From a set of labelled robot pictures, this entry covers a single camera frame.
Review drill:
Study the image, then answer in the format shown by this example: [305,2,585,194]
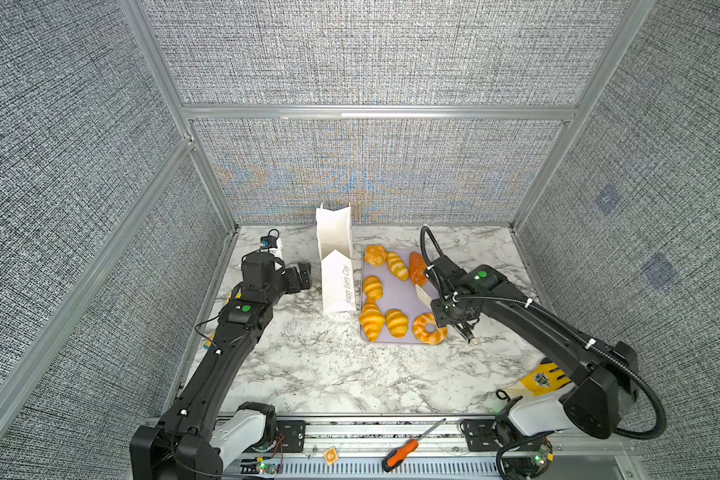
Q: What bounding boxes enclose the white printed paper bag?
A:
[316,205,356,314]

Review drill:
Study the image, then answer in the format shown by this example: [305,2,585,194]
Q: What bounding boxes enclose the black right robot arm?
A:
[425,255,667,440]

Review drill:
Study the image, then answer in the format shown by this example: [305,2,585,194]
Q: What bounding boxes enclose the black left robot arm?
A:
[130,251,312,479]

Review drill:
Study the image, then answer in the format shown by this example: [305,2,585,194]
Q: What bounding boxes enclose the lilac plastic tray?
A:
[360,246,434,345]

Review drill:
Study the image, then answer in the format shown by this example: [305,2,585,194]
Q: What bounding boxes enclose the dark orange triangular pastry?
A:
[409,252,428,287]

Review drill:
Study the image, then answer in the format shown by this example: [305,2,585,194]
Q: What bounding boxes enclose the striped croissant lower middle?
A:
[385,309,409,338]

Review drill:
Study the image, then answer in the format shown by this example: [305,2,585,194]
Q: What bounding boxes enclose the small striped croissant upper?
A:
[386,252,410,282]

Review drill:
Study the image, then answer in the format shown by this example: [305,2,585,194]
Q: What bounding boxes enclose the small round striped roll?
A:
[362,276,384,301]

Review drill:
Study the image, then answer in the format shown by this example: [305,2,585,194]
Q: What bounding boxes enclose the long striped croissant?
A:
[359,298,385,343]

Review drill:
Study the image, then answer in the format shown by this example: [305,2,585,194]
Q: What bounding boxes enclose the yellow plastic tool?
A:
[196,283,241,350]

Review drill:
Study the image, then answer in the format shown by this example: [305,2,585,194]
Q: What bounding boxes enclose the ring shaped bread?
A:
[413,313,448,345]

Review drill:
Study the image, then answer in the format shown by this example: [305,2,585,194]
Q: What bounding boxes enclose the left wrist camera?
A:
[259,228,283,258]

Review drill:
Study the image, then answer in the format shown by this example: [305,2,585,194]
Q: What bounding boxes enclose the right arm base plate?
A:
[458,417,553,453]

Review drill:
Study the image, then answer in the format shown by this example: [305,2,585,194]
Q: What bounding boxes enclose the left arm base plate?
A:
[245,420,307,457]

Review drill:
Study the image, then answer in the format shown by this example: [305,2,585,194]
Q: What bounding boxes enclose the orange handled screwdriver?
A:
[381,418,446,473]

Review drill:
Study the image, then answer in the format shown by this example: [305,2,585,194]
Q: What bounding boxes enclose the aluminium front rail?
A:
[222,414,649,479]

